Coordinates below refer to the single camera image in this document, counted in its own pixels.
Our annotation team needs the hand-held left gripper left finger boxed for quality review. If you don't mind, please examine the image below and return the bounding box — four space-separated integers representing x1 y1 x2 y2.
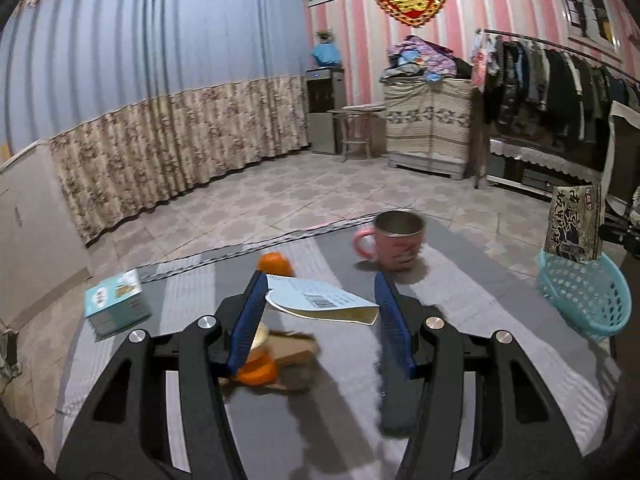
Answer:
55 270 271 480

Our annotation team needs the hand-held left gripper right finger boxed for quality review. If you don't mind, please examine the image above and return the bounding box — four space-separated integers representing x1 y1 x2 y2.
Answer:
374 272 586 480

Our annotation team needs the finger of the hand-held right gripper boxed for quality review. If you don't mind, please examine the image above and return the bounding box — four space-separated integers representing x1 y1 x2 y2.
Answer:
598 220 640 261

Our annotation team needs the brown printed snack packet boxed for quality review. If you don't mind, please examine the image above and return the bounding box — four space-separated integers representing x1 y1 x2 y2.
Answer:
543 183 606 263

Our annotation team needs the teal plastic basket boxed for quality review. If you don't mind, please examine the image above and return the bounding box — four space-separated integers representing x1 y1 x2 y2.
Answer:
537 249 632 338

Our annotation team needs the white paper card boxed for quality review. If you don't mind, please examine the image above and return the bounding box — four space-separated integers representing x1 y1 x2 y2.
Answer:
264 272 381 326

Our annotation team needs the orange plastic wrapper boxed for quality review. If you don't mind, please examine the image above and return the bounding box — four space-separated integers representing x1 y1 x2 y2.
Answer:
235 345 278 387

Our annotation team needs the brown cardboard box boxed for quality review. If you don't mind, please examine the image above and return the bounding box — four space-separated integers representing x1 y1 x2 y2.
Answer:
267 331 321 393

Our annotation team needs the orange fruit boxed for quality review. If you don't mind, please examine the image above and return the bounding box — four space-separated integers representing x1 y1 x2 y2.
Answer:
257 251 294 278

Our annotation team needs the pink mug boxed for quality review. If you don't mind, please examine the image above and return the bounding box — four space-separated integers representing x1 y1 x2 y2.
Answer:
352 209 426 272

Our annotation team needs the grey striped tablecloth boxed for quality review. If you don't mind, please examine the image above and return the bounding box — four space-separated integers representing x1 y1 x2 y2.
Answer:
55 217 626 480

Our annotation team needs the low cabinet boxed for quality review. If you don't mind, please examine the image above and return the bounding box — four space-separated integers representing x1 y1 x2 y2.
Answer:
485 137 608 201

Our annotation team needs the white lace cloth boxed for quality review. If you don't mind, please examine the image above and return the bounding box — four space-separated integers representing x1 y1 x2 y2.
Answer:
489 137 606 183

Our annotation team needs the teal tissue box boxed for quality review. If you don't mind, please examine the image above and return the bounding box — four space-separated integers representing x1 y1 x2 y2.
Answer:
83 268 153 337

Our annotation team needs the row of hanging clothes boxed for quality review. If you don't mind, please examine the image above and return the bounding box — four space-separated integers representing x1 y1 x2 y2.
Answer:
482 37 640 161

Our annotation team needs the clothes rack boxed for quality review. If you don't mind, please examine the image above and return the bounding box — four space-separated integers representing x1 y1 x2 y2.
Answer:
470 28 640 191

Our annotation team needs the cloth covered cabinet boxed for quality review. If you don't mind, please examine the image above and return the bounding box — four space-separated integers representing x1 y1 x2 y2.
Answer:
384 78 473 181

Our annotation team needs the grey water dispenser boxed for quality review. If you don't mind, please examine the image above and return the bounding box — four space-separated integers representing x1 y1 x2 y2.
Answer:
306 66 347 156

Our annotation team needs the small stool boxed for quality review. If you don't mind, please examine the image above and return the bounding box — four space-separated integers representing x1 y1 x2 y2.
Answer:
327 104 388 163

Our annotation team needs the white cabinet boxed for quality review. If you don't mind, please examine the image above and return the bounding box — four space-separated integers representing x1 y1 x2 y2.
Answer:
0 140 93 326

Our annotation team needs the pile of clothes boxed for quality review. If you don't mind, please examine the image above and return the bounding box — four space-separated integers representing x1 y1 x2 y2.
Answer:
380 35 473 83

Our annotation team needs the blue wrapped plant pot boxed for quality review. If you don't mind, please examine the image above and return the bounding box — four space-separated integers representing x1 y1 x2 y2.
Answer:
311 30 343 68

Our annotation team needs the blue and floral curtain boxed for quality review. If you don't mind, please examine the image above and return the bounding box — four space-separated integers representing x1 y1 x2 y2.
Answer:
0 0 311 246

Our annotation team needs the white chair frame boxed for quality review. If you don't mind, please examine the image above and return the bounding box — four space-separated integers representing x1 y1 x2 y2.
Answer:
600 100 640 211

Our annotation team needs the framed wall poster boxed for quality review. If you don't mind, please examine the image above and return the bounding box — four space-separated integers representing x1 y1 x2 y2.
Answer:
552 0 623 56

